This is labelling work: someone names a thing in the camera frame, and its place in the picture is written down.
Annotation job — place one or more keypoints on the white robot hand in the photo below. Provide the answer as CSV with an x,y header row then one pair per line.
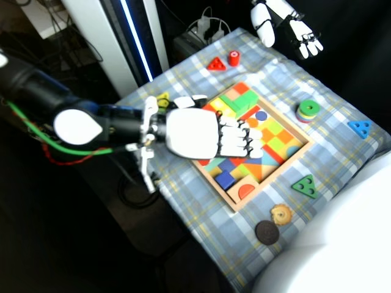
x,y
192,134
301,30

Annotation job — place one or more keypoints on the yellow triangle with holes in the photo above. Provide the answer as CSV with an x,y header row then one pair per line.
x,y
165,95

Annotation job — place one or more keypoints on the large white rounded shell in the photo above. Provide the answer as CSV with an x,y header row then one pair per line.
x,y
336,244

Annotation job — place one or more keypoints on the blue plaid cloth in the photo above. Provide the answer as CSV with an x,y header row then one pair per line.
x,y
214,213

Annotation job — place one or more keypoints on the wooden tray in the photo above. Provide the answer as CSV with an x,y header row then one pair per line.
x,y
278,134

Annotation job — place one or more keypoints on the white power strip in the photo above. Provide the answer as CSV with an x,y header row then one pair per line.
x,y
210,28

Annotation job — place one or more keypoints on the dark chocolate round biscuit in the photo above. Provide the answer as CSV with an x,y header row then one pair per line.
x,y
267,232

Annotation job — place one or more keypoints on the green triangle with holes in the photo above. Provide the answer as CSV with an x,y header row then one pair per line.
x,y
306,185

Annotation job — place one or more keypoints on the red triangle with holes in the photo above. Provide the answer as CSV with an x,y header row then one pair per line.
x,y
214,67

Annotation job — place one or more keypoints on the light brown wooden block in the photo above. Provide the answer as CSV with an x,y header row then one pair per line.
x,y
249,181

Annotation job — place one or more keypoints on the dark blue cube block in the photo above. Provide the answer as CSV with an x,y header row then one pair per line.
x,y
227,179

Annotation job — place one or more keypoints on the tan flower biscuit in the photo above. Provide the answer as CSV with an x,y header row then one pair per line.
x,y
285,218

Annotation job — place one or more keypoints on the blue triangle with holes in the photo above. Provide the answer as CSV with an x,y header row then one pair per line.
x,y
360,127

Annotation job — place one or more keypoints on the white column with blue light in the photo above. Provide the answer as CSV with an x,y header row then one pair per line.
x,y
100,39

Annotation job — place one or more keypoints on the red cylinder with Q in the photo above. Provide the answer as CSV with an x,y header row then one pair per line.
x,y
233,61

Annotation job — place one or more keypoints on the black box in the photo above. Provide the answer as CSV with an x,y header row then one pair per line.
x,y
186,45

